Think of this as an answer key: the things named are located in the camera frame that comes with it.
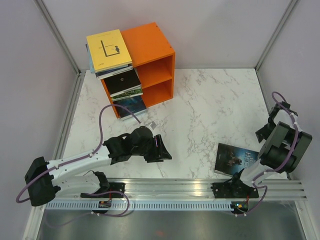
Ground aluminium frame post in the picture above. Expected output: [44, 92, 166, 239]
[254, 0, 300, 72]
[34, 0, 81, 76]

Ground aluminium right frame post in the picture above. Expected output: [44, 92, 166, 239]
[254, 0, 300, 72]

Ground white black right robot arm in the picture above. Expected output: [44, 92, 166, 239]
[228, 101, 313, 197]

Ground teal blue ocean book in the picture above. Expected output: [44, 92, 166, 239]
[114, 95, 147, 120]

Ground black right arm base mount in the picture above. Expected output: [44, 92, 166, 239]
[210, 182, 259, 199]

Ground white slotted cable duct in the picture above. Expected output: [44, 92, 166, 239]
[45, 199, 234, 211]

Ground aluminium left frame post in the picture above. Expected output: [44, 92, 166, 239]
[34, 0, 81, 76]

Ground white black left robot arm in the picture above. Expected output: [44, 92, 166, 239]
[24, 126, 172, 207]

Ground grey Great Gatsby book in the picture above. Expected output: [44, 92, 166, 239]
[109, 85, 143, 99]

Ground dark night scene book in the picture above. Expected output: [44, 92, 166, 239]
[214, 143, 259, 176]

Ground green Alice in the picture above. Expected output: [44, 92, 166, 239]
[110, 88, 145, 102]

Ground black book with gold lines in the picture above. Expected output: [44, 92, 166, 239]
[103, 69, 142, 97]

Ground orange wooden shelf box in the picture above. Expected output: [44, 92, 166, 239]
[100, 21, 176, 119]

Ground yellow Little Prince book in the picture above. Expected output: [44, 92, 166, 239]
[86, 29, 132, 73]

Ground dark blue Robinson Crusoe book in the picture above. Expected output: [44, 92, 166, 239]
[95, 64, 133, 80]

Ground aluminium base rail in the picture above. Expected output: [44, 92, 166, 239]
[55, 176, 307, 201]

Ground light blue paperback book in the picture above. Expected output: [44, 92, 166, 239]
[85, 43, 96, 74]

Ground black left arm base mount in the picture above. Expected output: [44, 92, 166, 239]
[80, 182, 126, 200]

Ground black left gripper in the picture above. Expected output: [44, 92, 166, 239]
[132, 134, 172, 163]

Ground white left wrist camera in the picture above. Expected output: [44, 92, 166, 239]
[148, 121, 157, 130]

